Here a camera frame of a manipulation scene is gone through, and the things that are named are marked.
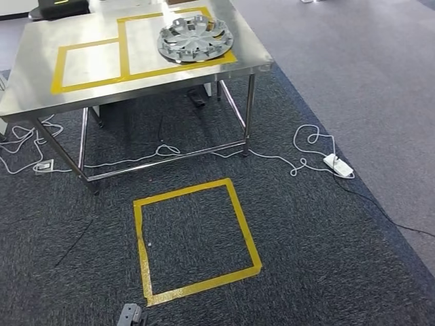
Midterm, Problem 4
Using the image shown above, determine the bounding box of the white desk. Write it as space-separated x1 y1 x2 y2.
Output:
89 0 171 14

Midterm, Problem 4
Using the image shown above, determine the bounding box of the white power strip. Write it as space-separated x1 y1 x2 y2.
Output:
322 153 354 179

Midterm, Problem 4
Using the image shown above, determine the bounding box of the small white power adapter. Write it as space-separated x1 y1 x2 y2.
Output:
32 159 55 175

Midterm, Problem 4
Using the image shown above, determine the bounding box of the white power strip cable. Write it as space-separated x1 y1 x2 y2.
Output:
249 124 355 179

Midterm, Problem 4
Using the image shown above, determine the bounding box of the black power cable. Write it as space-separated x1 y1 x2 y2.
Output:
333 173 435 238

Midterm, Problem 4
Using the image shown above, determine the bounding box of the yellow floor tape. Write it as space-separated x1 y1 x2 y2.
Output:
132 178 263 308

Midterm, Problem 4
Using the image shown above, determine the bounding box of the black zip case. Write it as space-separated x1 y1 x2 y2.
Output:
37 0 91 21

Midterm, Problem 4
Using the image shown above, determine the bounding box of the stainless steel workbench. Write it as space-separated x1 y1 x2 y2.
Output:
0 0 274 195

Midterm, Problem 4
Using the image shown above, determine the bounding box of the thin black floor cable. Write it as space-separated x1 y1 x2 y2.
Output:
54 218 94 268

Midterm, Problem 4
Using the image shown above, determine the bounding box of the grey plastic wheel cover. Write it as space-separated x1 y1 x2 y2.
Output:
156 14 234 64

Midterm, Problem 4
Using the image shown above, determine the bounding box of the black box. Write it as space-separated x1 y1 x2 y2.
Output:
188 88 207 109

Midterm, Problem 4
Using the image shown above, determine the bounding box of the white floor cable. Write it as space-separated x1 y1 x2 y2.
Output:
83 143 245 170
0 114 72 175

